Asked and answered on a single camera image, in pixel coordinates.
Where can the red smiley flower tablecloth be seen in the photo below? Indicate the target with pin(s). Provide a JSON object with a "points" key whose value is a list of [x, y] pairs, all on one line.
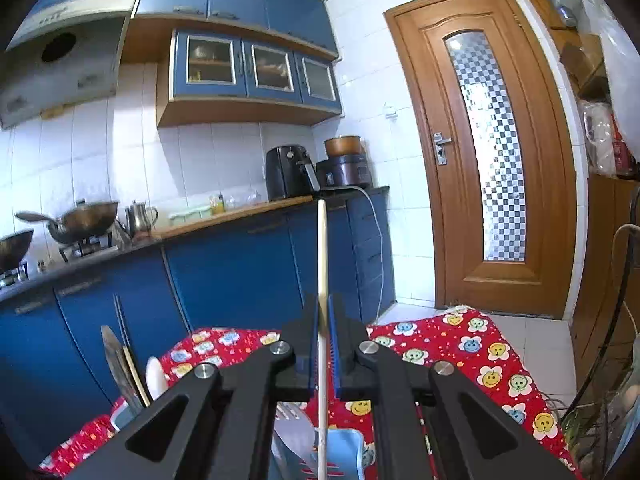
{"points": [[450, 355]]}

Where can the white plastic bag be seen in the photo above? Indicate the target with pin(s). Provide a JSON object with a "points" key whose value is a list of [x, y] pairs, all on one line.
{"points": [[620, 60]]}

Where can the dark wok with spatulas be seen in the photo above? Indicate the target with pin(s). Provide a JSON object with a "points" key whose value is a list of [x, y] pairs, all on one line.
{"points": [[15, 247]]}

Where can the cream spoon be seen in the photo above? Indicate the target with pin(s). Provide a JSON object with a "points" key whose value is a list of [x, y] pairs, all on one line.
{"points": [[156, 377]]}

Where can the white wall switch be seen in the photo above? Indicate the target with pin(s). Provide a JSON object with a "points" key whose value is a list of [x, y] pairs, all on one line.
{"points": [[391, 112]]}

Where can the gas stove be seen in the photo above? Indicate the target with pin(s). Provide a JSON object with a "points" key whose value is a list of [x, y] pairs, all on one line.
{"points": [[85, 251]]}

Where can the black air fryer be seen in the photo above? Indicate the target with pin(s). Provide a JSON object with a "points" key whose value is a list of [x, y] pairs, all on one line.
{"points": [[287, 172]]}

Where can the light blue utensil box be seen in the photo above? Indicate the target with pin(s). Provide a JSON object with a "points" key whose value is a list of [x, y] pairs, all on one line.
{"points": [[345, 455]]}

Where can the blue glass-door wall cabinet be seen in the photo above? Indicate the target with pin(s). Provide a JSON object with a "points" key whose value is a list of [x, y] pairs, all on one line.
{"points": [[260, 105]]}

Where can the dark rice cooker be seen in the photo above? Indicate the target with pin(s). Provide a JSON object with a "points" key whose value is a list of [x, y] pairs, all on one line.
{"points": [[347, 170]]}

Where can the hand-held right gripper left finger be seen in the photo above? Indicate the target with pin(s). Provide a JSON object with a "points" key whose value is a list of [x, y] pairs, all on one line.
{"points": [[312, 350]]}

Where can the wooden shelf unit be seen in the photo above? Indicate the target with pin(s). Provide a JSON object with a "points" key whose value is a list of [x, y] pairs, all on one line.
{"points": [[605, 220]]}

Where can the range hood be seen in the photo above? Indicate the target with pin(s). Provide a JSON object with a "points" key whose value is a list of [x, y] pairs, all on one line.
{"points": [[60, 75]]}

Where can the light wooden chopstick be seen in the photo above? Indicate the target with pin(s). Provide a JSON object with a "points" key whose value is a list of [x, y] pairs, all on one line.
{"points": [[134, 375], [323, 240]]}

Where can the wok with ladle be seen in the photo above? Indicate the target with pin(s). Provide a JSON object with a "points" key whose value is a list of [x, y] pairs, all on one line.
{"points": [[85, 220]]}

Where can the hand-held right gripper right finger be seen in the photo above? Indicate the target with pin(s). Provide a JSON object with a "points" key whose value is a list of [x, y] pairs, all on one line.
{"points": [[337, 350]]}

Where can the cream fork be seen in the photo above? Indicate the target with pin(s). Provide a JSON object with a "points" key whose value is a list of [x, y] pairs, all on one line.
{"points": [[290, 417]]}

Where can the metal kettle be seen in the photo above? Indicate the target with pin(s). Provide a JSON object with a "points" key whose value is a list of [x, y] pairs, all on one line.
{"points": [[140, 220]]}

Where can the wooden door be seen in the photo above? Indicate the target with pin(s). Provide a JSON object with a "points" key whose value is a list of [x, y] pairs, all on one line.
{"points": [[415, 210]]}

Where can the orange pot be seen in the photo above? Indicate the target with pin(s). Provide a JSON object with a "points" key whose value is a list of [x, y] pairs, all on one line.
{"points": [[342, 146]]}

